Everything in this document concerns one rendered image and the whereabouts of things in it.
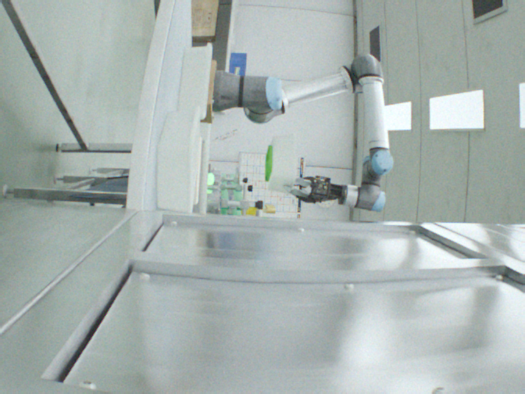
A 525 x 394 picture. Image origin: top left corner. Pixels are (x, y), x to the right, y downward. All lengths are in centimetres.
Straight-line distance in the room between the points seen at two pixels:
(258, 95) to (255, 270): 136
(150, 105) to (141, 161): 11
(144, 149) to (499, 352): 78
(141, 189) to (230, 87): 93
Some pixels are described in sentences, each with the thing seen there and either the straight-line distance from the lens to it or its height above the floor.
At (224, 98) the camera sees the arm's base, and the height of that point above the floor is 87.
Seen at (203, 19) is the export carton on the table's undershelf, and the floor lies 47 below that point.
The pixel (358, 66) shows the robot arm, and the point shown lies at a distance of 199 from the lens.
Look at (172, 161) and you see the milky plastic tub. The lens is 109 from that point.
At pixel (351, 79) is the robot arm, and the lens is 206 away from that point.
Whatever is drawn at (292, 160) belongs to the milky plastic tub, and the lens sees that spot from 188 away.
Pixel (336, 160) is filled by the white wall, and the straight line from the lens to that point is 784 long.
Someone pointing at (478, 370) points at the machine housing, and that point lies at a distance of 31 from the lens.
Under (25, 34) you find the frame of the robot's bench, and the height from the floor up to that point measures 19.
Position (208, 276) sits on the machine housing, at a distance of 51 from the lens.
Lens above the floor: 88
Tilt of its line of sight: 4 degrees up
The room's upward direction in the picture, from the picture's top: 93 degrees clockwise
